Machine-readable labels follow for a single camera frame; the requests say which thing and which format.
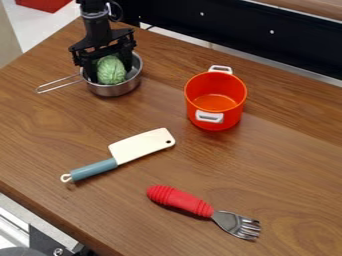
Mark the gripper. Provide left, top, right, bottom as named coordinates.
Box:
left=66, top=27, right=138, bottom=84

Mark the green toy cabbage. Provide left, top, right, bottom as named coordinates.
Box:
left=92, top=54, right=130, bottom=86

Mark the silver pot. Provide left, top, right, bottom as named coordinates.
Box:
left=34, top=51, right=145, bottom=98

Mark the white toy cleaver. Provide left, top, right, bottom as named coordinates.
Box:
left=58, top=127, right=177, bottom=184

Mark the red box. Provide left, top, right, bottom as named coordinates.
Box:
left=14, top=0, right=74, bottom=14

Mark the orange toy pot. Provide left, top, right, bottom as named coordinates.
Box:
left=183, top=64, right=249, bottom=132

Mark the red handled fork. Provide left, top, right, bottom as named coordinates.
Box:
left=145, top=184, right=264, bottom=241

